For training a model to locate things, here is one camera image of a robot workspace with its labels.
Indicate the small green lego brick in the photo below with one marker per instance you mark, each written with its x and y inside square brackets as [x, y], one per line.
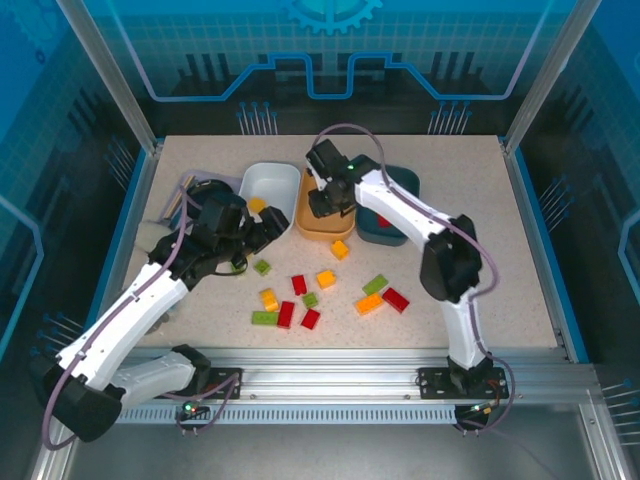
[310, 300]
[262, 267]
[239, 268]

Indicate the long green lego brick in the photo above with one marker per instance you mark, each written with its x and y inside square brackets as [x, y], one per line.
[265, 318]
[375, 285]

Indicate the long orange lego brick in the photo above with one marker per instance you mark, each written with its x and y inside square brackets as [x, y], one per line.
[369, 304]

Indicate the long red lego brick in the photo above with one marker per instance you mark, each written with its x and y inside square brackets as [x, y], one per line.
[396, 299]

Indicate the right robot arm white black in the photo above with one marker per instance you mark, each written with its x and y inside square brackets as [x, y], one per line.
[400, 210]

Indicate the orange rectangular container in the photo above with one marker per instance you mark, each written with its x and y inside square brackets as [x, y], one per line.
[320, 229]

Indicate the white rectangular container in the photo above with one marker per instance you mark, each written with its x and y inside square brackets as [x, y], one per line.
[272, 182]

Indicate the dark teal rectangular container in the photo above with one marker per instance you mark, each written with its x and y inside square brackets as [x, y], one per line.
[387, 235]

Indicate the wooden chopstick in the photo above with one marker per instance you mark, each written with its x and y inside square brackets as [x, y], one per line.
[176, 199]
[181, 201]

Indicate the beige cloth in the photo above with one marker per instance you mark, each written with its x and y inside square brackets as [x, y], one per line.
[150, 236]

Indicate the purple tray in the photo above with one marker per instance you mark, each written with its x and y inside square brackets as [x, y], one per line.
[197, 177]

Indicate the small led connector board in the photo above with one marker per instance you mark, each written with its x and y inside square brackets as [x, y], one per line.
[190, 409]
[481, 410]

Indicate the aluminium side rail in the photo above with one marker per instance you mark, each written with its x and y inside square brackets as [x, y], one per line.
[545, 260]
[127, 220]

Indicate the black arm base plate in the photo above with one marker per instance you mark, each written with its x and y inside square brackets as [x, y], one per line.
[225, 382]
[435, 382]

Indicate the aluminium front rail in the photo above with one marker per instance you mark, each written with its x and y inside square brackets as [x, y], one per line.
[330, 375]

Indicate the aluminium frame post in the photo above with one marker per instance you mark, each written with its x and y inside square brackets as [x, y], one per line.
[545, 75]
[115, 85]

